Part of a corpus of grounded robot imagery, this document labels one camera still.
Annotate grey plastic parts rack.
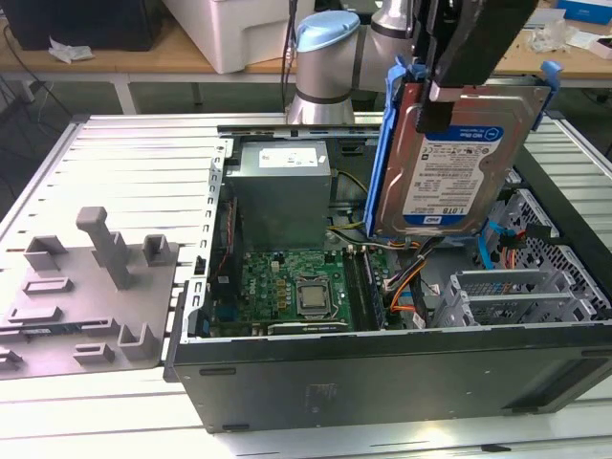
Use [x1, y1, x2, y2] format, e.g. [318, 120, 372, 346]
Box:
[0, 206, 184, 382]

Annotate metal disk bay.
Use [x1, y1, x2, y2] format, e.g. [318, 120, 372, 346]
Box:
[432, 268, 603, 331]

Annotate grey power supply unit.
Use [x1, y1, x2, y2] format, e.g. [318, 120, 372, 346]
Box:
[223, 140, 333, 252]

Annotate black RAM slot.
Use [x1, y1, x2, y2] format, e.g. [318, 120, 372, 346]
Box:
[342, 247, 367, 331]

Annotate black wire bundle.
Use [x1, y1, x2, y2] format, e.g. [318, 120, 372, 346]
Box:
[382, 236, 444, 331]

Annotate crumpled white paper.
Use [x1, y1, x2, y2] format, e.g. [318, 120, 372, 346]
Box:
[47, 37, 96, 66]

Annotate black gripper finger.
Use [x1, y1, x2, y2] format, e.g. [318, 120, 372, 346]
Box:
[411, 0, 537, 135]

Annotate multicolour power wire black plug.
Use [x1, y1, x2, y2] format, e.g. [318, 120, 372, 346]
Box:
[496, 227, 560, 272]

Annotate orange data wire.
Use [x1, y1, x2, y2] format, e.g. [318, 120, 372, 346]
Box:
[387, 272, 426, 316]

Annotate green motherboard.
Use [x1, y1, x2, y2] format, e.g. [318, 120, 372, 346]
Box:
[209, 246, 391, 336]

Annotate RAM stick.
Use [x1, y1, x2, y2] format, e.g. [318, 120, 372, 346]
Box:
[361, 249, 387, 332]
[0, 323, 116, 341]

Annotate hard disk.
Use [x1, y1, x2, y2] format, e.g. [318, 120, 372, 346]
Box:
[362, 56, 563, 240]

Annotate black hanging cable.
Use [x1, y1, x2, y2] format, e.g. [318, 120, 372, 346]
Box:
[280, 0, 301, 114]

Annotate black case fan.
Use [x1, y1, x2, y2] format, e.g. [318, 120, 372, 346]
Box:
[209, 193, 240, 307]

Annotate grey flat box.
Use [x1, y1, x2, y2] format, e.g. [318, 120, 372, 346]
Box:
[525, 7, 566, 31]

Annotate large black box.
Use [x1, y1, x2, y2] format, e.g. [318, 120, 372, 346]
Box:
[4, 0, 164, 53]

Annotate black PC case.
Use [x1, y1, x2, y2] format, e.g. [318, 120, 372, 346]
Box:
[163, 110, 612, 435]

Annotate white small carton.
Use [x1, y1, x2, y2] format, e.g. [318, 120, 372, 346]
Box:
[568, 31, 612, 59]

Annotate silver CPU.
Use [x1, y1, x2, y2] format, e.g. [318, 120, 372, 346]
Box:
[299, 285, 328, 309]

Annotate white printer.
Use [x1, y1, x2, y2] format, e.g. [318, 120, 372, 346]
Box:
[164, 0, 317, 76]

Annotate CPU socket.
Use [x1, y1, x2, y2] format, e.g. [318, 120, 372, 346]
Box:
[294, 278, 335, 319]

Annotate blue cardboard box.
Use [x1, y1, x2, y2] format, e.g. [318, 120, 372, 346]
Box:
[557, 0, 612, 20]

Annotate yellow and black wire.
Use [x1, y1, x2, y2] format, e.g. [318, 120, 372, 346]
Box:
[327, 169, 370, 235]

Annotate wooden desk white legs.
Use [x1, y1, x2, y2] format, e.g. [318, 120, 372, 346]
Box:
[0, 0, 612, 116]

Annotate clear plastic bag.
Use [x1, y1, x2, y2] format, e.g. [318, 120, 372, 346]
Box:
[523, 21, 580, 54]

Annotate blue data wire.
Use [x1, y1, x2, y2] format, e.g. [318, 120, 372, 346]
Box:
[477, 224, 517, 273]

